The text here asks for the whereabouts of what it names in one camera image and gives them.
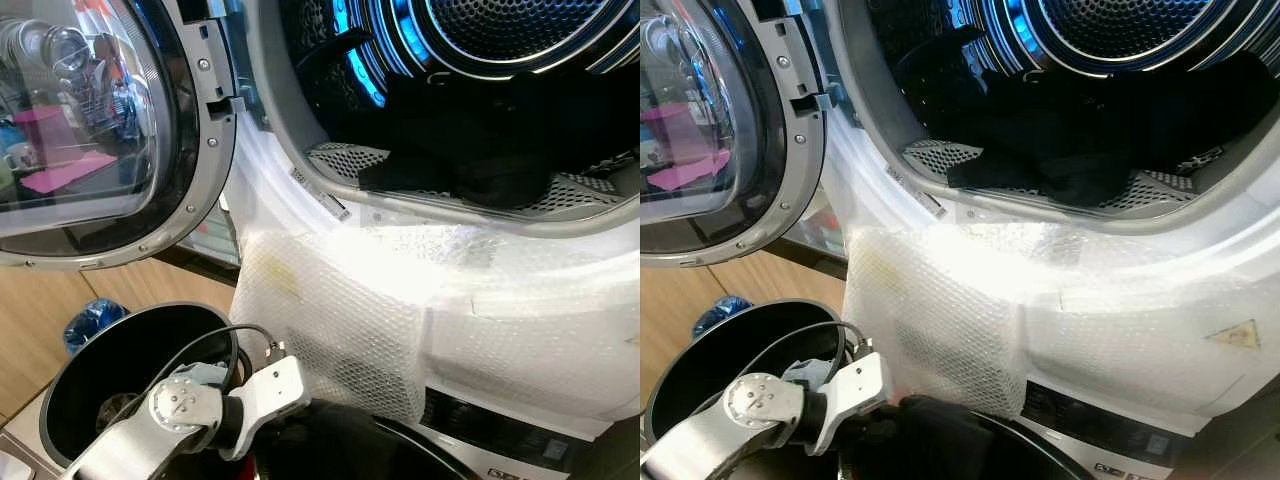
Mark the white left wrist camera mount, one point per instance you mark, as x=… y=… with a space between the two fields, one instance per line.
x=275 y=390
x=860 y=385

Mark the perforated metal lint filter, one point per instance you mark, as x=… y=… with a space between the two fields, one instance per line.
x=935 y=158
x=340 y=160

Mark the white washing machine black door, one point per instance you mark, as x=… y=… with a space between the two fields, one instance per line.
x=1100 y=425
x=500 y=430

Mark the round glass dryer door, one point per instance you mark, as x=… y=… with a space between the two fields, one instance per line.
x=700 y=100
x=100 y=100

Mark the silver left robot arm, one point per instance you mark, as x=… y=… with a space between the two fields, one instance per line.
x=765 y=405
x=180 y=405

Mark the wooden cabinet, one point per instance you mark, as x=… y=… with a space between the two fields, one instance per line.
x=40 y=320
x=665 y=320

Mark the white tumble dryer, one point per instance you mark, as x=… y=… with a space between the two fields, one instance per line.
x=260 y=190
x=860 y=190

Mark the clear bubble wrap sheet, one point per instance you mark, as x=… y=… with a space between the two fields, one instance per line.
x=330 y=320
x=930 y=320

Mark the dark patterned garment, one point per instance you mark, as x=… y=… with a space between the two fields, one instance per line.
x=117 y=412

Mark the blue plastic bag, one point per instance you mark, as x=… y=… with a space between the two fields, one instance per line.
x=720 y=315
x=90 y=325

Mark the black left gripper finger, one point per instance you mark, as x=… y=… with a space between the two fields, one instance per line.
x=360 y=422
x=950 y=418
x=355 y=462
x=945 y=460

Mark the black plastic bucket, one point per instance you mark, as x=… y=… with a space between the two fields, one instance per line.
x=740 y=345
x=130 y=350

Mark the black clothes pile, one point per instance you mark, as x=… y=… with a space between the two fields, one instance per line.
x=1080 y=130
x=480 y=130

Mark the yellow label under wrap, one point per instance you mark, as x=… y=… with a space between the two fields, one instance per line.
x=282 y=280
x=888 y=272

